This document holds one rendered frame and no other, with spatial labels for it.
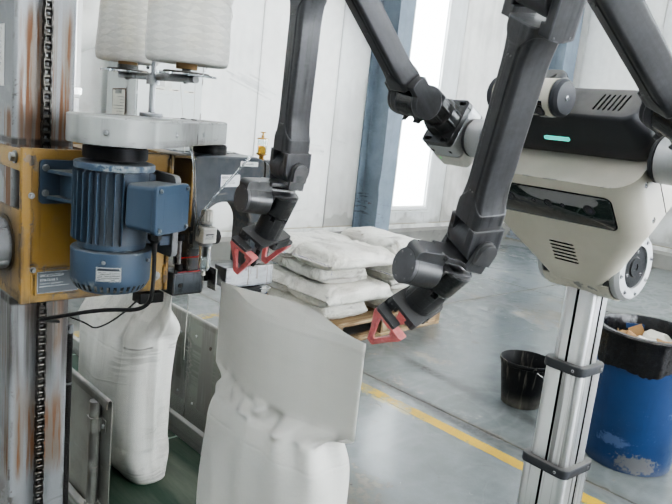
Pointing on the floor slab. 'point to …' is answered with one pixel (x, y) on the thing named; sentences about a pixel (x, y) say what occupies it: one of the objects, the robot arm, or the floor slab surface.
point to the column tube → (18, 118)
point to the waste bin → (633, 399)
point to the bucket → (522, 378)
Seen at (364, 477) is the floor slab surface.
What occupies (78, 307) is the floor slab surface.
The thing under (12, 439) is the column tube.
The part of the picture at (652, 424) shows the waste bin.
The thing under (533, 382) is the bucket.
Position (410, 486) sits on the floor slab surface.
